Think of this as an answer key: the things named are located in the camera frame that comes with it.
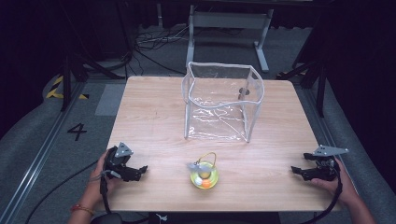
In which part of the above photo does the bundle of floor cables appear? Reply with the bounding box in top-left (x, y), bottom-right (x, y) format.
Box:
top-left (102, 24), bottom-right (191, 78)

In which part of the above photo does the person's right hand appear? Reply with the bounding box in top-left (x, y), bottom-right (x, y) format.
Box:
top-left (310, 158), bottom-right (360, 207)

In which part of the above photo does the red bracelet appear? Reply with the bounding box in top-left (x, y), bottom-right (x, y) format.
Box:
top-left (70, 203), bottom-right (95, 217)

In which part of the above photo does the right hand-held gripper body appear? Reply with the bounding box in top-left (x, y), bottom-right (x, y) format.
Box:
top-left (309, 144), bottom-right (350, 182)

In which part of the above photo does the metal floor rail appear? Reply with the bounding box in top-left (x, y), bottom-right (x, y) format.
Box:
top-left (0, 81), bottom-right (88, 224)
top-left (301, 83), bottom-right (347, 162)

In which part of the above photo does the yellow black floor tape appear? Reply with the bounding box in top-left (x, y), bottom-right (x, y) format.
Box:
top-left (45, 75), bottom-right (91, 101)

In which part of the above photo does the black seat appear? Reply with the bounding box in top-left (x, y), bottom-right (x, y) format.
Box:
top-left (90, 212), bottom-right (124, 224)

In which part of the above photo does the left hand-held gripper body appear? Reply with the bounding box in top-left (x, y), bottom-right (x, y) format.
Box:
top-left (103, 142), bottom-right (138, 183)

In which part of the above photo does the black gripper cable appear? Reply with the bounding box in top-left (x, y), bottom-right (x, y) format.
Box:
top-left (23, 159), bottom-right (115, 224)
top-left (300, 158), bottom-right (344, 224)

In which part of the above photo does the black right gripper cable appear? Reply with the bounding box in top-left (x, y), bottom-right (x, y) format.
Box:
top-left (300, 158), bottom-right (344, 224)

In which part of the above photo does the clear plastic bag white trim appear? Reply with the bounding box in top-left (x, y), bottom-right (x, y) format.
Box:
top-left (181, 61), bottom-right (265, 144)

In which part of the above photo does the grey metal stand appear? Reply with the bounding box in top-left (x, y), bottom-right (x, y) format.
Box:
top-left (185, 4), bottom-right (276, 74)

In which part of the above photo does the black tripod stand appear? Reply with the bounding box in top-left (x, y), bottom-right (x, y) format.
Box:
top-left (275, 18), bottom-right (331, 119)
top-left (59, 0), bottom-right (127, 112)

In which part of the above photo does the grey floor plate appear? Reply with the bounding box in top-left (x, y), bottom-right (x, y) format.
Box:
top-left (94, 83), bottom-right (127, 118)

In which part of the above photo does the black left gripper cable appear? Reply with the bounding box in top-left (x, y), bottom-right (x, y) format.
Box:
top-left (23, 159), bottom-right (115, 224)

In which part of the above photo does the person's left hand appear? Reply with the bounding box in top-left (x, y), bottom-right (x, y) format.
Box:
top-left (87, 150), bottom-right (125, 207)

